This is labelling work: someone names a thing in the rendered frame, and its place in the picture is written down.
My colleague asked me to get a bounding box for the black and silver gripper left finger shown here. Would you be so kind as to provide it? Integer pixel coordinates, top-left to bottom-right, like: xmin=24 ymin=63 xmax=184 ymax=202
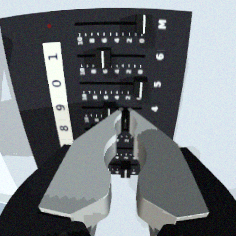
xmin=0 ymin=108 xmax=126 ymax=236

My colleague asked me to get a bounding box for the black lighting desk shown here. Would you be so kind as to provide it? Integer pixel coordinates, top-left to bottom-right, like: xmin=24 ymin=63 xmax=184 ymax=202
xmin=0 ymin=8 xmax=192 ymax=168

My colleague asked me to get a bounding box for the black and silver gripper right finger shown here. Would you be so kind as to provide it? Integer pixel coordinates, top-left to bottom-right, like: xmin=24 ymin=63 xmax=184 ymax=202
xmin=125 ymin=108 xmax=236 ymax=236

